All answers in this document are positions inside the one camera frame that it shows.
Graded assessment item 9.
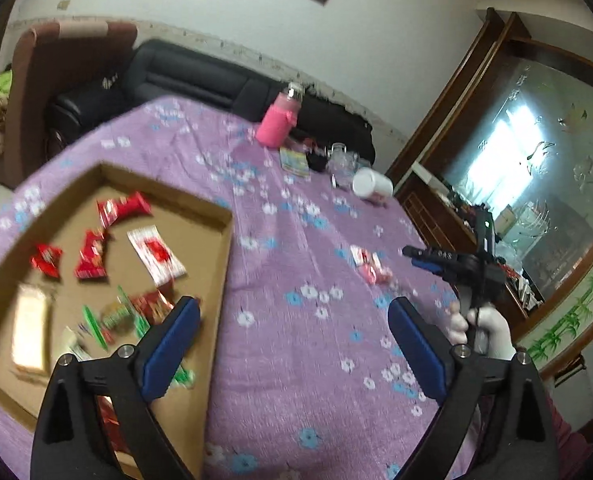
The large red gold snack bag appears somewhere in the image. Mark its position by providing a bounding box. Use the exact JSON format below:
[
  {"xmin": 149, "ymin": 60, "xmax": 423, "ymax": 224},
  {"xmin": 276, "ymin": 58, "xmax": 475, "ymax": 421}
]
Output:
[{"xmin": 97, "ymin": 396, "xmax": 129, "ymax": 454}]

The pink snack packet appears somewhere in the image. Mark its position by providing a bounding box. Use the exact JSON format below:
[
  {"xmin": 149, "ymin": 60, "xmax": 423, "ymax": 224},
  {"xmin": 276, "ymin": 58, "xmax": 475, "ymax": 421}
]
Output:
[{"xmin": 358, "ymin": 254, "xmax": 393, "ymax": 285}]

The red gold snack packet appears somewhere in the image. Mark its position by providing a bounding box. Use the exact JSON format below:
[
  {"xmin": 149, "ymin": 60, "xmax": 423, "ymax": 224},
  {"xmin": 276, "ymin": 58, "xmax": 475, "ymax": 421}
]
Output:
[{"xmin": 129, "ymin": 289, "xmax": 174, "ymax": 325}]

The red candy packet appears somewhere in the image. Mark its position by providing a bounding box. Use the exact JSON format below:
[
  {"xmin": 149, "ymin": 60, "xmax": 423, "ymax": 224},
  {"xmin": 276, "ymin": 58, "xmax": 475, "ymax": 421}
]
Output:
[{"xmin": 74, "ymin": 229, "xmax": 108, "ymax": 280}]

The white red snack packet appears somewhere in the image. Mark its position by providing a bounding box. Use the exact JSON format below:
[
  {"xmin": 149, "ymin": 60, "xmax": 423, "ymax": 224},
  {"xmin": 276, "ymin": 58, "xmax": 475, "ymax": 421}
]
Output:
[{"xmin": 127, "ymin": 226, "xmax": 187, "ymax": 287}]

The white gloved right hand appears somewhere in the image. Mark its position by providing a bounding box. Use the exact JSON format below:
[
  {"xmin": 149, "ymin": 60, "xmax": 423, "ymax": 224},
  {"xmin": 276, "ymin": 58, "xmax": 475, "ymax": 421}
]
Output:
[{"xmin": 446, "ymin": 301, "xmax": 517, "ymax": 361}]

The green clear snack packet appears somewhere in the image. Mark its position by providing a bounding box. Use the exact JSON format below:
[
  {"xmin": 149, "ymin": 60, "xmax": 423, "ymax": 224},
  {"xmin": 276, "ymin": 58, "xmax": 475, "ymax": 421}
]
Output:
[{"xmin": 170, "ymin": 364, "xmax": 196, "ymax": 389}]

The yellow biscuit packet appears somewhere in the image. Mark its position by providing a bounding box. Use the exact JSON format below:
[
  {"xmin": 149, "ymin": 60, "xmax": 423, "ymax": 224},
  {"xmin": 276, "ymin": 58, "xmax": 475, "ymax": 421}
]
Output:
[{"xmin": 11, "ymin": 284, "xmax": 52, "ymax": 375}]

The green clear candy packet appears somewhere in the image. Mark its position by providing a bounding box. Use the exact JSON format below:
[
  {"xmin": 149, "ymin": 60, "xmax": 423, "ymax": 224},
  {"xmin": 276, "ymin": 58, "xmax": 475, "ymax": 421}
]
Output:
[{"xmin": 83, "ymin": 286, "xmax": 150, "ymax": 351}]

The white plastic jar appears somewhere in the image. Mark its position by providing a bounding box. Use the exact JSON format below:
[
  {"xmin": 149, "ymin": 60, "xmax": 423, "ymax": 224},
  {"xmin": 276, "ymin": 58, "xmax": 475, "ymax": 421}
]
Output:
[{"xmin": 351, "ymin": 168, "xmax": 394, "ymax": 204}]

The glass panel wooden cabinet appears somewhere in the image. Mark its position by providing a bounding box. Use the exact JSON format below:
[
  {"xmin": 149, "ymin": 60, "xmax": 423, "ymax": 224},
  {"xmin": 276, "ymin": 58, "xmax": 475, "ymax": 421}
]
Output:
[{"xmin": 387, "ymin": 9, "xmax": 593, "ymax": 378}]

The brown cardboard tray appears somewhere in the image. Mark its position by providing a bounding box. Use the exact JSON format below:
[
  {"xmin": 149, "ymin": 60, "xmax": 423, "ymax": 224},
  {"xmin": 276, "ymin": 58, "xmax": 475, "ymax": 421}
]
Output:
[{"xmin": 0, "ymin": 162, "xmax": 234, "ymax": 477}]

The small red snack packet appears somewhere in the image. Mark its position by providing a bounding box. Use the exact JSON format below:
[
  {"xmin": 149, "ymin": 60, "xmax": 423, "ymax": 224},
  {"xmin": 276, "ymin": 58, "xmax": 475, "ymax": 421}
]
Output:
[{"xmin": 30, "ymin": 244, "xmax": 63, "ymax": 280}]

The clear glass cup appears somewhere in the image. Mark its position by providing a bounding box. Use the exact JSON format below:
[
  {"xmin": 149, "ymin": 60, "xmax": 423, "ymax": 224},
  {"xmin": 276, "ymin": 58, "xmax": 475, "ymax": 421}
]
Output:
[{"xmin": 325, "ymin": 143, "xmax": 370, "ymax": 191}]

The purple floral tablecloth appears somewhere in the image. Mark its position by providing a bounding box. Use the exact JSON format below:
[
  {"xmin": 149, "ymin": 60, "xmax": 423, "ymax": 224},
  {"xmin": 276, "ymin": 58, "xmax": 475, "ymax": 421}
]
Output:
[{"xmin": 0, "ymin": 98, "xmax": 453, "ymax": 479}]

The small black cup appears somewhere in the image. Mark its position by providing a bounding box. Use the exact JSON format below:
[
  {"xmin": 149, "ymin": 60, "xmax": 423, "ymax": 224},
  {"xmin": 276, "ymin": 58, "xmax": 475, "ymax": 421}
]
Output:
[{"xmin": 306, "ymin": 151, "xmax": 328, "ymax": 174}]

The small colourful booklet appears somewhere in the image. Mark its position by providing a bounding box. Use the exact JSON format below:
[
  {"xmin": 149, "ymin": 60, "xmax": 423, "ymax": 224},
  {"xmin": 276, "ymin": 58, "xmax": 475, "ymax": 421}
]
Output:
[{"xmin": 279, "ymin": 146, "xmax": 310, "ymax": 178}]

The pink sleeved water bottle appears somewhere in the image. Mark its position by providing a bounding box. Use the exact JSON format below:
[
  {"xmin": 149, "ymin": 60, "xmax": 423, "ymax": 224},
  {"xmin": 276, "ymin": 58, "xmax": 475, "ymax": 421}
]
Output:
[{"xmin": 255, "ymin": 81, "xmax": 304, "ymax": 148}]

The black leather sofa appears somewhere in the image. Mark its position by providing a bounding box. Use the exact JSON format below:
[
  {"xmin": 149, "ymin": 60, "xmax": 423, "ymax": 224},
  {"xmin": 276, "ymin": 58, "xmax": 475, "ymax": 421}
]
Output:
[{"xmin": 45, "ymin": 39, "xmax": 377, "ymax": 164}]

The brown fabric armchair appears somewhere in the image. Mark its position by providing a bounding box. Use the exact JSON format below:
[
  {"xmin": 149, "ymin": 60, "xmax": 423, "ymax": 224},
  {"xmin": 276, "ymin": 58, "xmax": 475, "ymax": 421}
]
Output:
[{"xmin": 0, "ymin": 20, "xmax": 138, "ymax": 188}]

